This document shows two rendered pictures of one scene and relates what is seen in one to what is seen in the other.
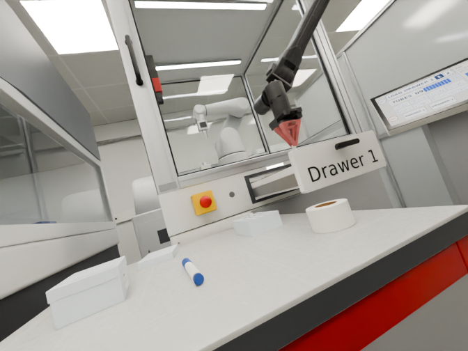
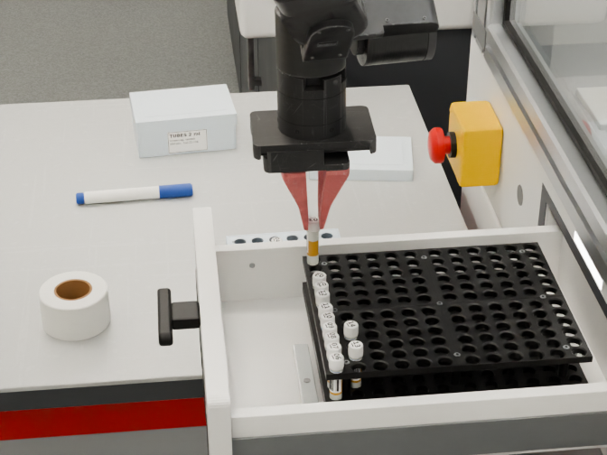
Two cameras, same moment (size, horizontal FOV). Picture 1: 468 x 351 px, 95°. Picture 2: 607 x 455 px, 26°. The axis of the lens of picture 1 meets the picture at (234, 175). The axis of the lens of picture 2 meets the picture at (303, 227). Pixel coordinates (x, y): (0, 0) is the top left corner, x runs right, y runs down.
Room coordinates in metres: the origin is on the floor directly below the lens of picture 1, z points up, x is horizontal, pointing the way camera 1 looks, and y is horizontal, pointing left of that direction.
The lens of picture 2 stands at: (0.86, -1.16, 1.57)
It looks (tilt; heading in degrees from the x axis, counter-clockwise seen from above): 32 degrees down; 103
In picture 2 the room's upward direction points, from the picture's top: straight up
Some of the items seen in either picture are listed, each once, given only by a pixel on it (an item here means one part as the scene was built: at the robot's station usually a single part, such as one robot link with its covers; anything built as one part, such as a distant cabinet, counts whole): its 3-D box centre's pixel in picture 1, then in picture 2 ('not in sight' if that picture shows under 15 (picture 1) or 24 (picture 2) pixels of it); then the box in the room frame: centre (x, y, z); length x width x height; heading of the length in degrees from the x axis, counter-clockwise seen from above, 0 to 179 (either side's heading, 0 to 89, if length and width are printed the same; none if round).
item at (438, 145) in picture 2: (205, 202); (442, 144); (0.72, 0.12, 0.88); 0.04 x 0.03 x 0.04; 109
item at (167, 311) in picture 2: (343, 145); (179, 315); (0.55, -0.29, 0.91); 0.07 x 0.04 x 0.01; 109
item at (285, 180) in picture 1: (297, 177); (447, 336); (0.77, -0.21, 0.86); 0.40 x 0.26 x 0.06; 19
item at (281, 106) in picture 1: (281, 111); (312, 105); (0.64, -0.20, 1.07); 0.10 x 0.07 x 0.07; 18
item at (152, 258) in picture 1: (159, 255); (360, 157); (0.60, 0.26, 0.77); 0.13 x 0.09 x 0.02; 11
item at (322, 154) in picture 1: (340, 159); (211, 343); (0.57, -0.28, 0.87); 0.29 x 0.02 x 0.11; 109
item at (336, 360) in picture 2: not in sight; (336, 378); (0.69, -0.33, 0.89); 0.01 x 0.01 x 0.05
